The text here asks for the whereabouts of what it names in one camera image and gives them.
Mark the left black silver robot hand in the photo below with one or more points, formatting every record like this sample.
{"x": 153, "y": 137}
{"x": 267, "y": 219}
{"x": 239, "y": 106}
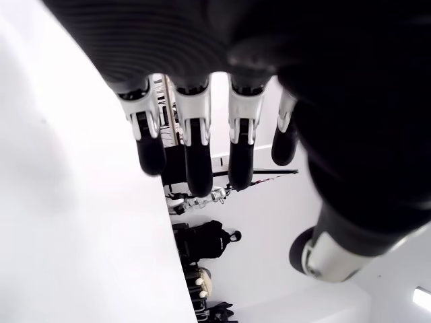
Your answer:
{"x": 303, "y": 50}

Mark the black long pole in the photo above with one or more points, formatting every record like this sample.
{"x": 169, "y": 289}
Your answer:
{"x": 276, "y": 172}

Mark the black cabinet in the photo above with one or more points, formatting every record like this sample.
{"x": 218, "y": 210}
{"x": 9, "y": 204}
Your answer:
{"x": 173, "y": 165}

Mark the white humanoid robot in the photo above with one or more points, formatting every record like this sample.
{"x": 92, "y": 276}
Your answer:
{"x": 176, "y": 203}

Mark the beige plush toy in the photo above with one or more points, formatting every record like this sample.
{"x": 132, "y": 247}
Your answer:
{"x": 205, "y": 281}

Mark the white ceiling light panel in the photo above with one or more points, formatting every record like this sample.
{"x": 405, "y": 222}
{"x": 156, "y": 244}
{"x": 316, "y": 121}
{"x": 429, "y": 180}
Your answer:
{"x": 422, "y": 296}

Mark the black folded chairs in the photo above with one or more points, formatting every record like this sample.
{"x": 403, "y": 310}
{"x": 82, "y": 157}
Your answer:
{"x": 219, "y": 313}

